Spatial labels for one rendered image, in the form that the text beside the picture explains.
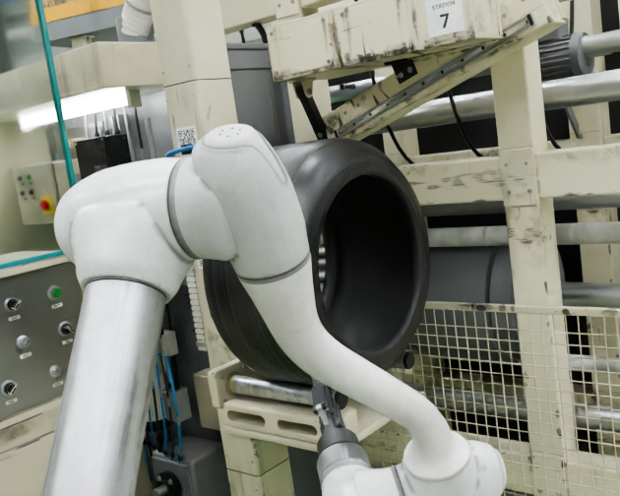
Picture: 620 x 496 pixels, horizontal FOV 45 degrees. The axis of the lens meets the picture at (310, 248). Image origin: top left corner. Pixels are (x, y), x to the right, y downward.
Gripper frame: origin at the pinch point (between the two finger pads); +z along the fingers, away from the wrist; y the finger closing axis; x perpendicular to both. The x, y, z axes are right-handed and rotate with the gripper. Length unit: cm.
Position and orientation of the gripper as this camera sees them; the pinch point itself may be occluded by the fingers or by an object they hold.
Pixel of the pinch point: (321, 383)
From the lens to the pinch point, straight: 148.6
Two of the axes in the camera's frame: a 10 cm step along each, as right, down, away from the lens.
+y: 4.4, 7.5, 4.9
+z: -1.6, -4.8, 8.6
